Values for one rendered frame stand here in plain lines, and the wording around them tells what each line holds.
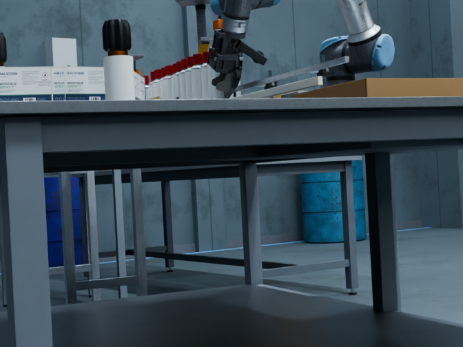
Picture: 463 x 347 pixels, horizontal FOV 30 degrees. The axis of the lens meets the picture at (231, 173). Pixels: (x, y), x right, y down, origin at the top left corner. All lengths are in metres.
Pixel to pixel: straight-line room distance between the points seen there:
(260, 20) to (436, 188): 2.81
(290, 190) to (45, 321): 7.57
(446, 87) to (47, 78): 1.37
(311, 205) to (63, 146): 7.12
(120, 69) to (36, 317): 1.26
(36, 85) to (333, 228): 5.97
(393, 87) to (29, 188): 0.74
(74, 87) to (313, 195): 5.89
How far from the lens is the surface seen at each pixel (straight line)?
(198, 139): 1.53
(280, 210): 8.86
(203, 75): 2.68
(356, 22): 2.86
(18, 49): 7.65
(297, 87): 2.10
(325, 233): 8.45
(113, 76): 2.57
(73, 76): 2.76
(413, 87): 1.76
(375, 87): 1.71
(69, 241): 3.77
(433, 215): 10.05
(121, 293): 4.82
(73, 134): 1.46
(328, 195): 8.42
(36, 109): 1.41
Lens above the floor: 0.69
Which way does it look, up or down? level
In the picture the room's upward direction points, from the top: 3 degrees counter-clockwise
